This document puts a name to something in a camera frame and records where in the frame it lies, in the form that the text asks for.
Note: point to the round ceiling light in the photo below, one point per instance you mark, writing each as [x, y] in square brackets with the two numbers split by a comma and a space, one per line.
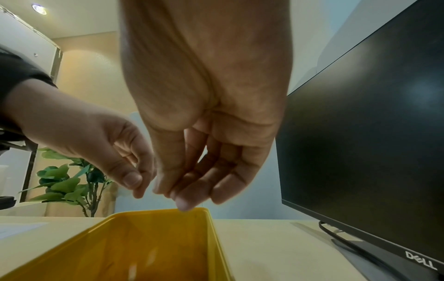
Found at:
[39, 9]

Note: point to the black monitor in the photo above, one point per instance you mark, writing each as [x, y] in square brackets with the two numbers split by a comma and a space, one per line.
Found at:
[364, 137]

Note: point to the person's right hand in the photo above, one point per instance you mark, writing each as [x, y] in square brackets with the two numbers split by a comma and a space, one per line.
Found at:
[208, 60]

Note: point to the green potted plant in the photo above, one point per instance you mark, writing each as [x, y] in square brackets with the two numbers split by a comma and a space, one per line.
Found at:
[62, 184]

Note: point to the yellow plastic bin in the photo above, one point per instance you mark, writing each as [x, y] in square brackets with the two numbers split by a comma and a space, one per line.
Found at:
[121, 247]

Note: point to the person's left hand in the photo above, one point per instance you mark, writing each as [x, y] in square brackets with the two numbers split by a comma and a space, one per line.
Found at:
[76, 129]

